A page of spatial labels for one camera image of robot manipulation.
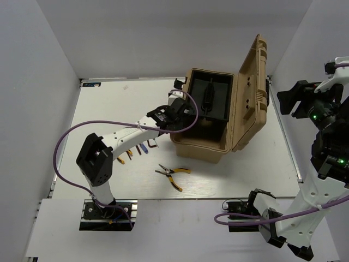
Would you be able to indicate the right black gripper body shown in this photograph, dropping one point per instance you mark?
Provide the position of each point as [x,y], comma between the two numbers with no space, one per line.
[321,106]

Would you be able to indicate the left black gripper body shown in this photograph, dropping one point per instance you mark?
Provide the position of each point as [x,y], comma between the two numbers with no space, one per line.
[180,124]

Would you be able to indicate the tan plastic toolbox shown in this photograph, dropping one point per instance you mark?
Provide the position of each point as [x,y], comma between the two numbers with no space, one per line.
[210,140]

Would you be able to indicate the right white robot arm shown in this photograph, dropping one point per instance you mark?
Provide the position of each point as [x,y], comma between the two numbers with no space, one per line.
[327,178]

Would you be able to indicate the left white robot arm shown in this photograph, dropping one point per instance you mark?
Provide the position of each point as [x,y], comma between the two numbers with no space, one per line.
[96,157]

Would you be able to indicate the black toolbox inner tray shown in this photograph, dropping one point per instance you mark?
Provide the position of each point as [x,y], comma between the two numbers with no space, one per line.
[212,92]

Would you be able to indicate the brown L-shaped hex key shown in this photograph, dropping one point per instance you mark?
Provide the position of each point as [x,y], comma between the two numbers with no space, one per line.
[153,145]

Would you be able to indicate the yellow black needle-nose pliers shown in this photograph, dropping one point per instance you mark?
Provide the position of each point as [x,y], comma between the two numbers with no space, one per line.
[169,172]

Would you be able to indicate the yellow black pliers left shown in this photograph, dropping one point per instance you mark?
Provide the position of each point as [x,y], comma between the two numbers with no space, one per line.
[120,160]

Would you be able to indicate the blue label sticker left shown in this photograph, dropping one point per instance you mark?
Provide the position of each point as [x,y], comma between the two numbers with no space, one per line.
[91,84]

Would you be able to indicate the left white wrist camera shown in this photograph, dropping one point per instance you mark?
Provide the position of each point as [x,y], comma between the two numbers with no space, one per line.
[172,95]

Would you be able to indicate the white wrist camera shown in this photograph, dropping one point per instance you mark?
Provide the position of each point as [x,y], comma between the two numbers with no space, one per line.
[172,95]
[337,70]

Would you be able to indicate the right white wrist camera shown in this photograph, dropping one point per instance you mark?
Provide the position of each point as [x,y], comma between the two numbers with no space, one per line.
[337,70]

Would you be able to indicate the blue red handled screwdriver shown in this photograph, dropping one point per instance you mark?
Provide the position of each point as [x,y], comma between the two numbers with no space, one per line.
[144,148]

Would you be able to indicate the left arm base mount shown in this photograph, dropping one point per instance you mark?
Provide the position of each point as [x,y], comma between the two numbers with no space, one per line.
[96,218]

